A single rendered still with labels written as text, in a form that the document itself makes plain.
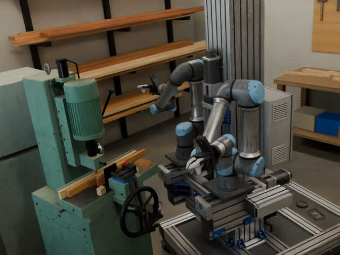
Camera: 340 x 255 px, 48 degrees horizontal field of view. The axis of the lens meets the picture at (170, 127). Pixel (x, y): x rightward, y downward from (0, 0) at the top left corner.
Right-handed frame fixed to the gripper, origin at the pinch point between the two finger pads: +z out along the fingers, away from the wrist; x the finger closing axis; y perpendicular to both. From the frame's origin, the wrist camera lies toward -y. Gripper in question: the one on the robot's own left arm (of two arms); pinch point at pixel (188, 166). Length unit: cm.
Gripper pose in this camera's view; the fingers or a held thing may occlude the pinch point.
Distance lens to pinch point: 159.6
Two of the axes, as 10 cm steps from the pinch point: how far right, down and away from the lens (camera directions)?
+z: -5.9, 3.5, -7.3
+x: -7.8, -0.2, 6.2
